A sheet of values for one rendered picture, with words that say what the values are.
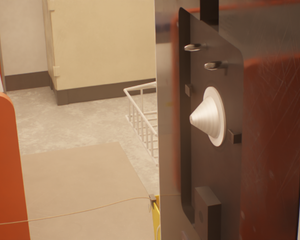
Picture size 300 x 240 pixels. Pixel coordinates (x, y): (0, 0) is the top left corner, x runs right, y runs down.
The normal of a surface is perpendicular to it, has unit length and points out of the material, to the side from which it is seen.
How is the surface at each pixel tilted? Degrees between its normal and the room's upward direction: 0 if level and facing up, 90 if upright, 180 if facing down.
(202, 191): 0
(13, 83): 90
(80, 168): 0
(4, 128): 90
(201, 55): 90
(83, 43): 90
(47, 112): 0
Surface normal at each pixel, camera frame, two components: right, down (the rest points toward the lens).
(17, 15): 0.27, 0.37
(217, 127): -0.39, 0.49
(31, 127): -0.03, -0.92
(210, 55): -0.96, 0.14
